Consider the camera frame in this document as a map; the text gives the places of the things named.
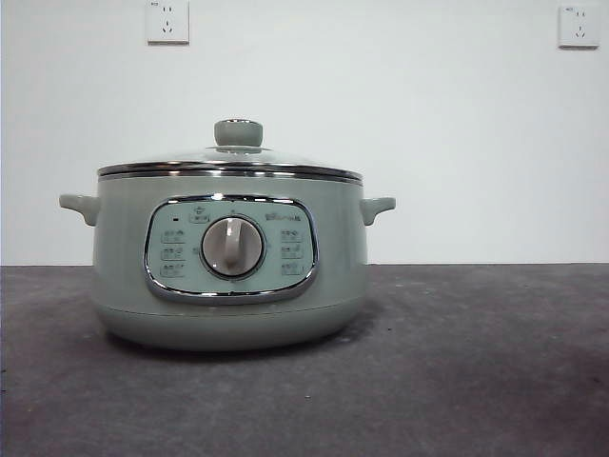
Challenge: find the pale green electric pot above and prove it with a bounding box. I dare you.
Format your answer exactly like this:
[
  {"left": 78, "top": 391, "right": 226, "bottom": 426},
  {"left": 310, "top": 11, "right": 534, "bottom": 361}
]
[{"left": 58, "top": 171, "right": 397, "bottom": 353}]

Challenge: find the glass lid with green knob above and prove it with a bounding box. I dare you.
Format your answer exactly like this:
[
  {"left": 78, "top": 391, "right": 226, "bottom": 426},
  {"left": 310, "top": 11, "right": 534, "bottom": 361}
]
[{"left": 97, "top": 118, "right": 366, "bottom": 184}]

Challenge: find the white wall socket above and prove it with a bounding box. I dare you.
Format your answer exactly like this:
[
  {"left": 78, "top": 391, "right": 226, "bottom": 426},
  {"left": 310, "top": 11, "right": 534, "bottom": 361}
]
[
  {"left": 558, "top": 5, "right": 600, "bottom": 50},
  {"left": 146, "top": 0, "right": 190, "bottom": 47}
]

